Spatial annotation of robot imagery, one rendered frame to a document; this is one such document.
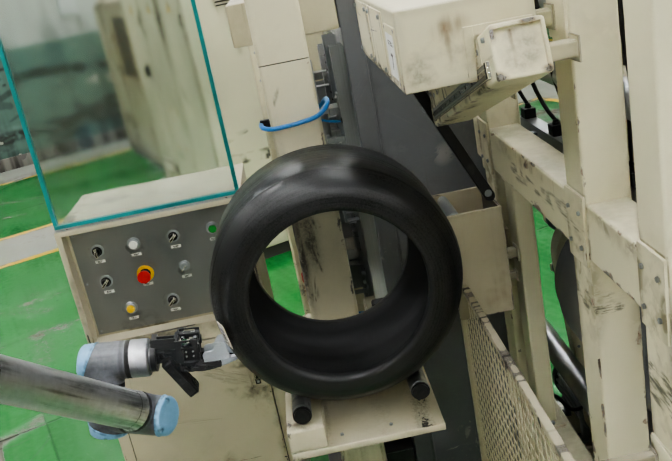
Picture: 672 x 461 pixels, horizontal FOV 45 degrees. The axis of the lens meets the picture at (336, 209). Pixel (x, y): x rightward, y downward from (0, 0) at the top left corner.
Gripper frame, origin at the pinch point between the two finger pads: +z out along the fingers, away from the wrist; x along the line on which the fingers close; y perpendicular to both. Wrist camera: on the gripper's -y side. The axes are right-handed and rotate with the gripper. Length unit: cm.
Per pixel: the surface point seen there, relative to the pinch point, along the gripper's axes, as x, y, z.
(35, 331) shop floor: 290, -121, -145
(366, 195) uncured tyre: -12, 41, 32
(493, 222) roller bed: 19, 22, 67
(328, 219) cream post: 25.7, 24.0, 25.3
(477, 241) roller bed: 19, 17, 63
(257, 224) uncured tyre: -11.6, 36.7, 8.2
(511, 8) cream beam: -36, 80, 56
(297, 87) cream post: 26, 59, 20
